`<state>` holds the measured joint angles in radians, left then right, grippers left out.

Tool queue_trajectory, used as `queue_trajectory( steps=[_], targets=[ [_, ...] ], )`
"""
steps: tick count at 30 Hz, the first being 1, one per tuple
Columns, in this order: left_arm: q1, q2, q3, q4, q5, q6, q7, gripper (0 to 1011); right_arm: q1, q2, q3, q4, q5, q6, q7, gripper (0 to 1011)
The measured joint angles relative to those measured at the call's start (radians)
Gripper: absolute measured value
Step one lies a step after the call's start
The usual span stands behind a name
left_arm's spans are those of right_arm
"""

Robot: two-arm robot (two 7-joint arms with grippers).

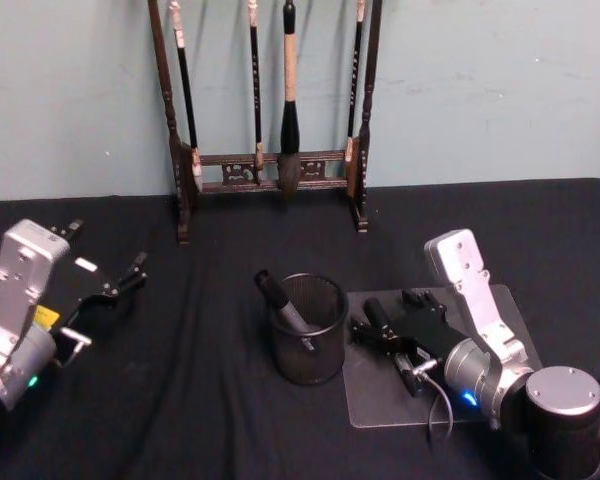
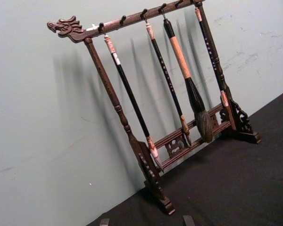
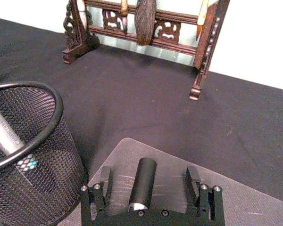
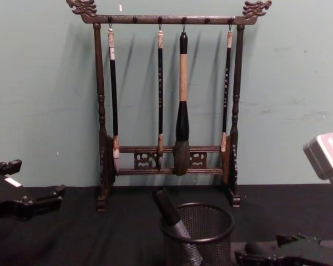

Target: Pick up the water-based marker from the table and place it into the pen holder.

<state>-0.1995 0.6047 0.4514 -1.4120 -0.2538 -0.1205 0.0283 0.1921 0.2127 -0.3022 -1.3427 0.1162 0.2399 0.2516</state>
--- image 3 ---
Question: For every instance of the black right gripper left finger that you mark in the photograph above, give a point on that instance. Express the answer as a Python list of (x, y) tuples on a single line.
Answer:
[(99, 200)]

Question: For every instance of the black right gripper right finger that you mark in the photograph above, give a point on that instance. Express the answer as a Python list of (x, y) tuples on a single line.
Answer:
[(208, 202)]

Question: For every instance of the clear plastic mat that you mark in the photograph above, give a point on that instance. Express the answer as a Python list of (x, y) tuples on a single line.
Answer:
[(238, 200)]

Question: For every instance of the black cylinder with silver end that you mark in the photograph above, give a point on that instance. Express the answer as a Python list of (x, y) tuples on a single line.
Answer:
[(142, 181)]

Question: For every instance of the black mesh pen holder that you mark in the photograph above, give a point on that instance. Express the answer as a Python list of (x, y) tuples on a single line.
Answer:
[(49, 179)]

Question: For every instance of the black table cloth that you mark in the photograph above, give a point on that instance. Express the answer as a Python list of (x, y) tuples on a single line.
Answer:
[(155, 106)]

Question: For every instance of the silver pen with print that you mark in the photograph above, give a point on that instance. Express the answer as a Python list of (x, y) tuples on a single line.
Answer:
[(4, 131)]

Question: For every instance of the dark carved wooden brush rack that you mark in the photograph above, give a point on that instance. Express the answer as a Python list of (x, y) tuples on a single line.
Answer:
[(80, 40)]

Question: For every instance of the large dark-haired calligraphy brush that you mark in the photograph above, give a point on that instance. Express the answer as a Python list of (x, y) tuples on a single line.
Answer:
[(145, 21)]

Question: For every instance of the cream brush with orange tip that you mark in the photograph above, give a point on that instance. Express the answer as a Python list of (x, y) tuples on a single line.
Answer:
[(202, 16)]

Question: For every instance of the white-haired calligraphy brush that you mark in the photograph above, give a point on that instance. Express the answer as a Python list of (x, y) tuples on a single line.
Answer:
[(83, 14)]

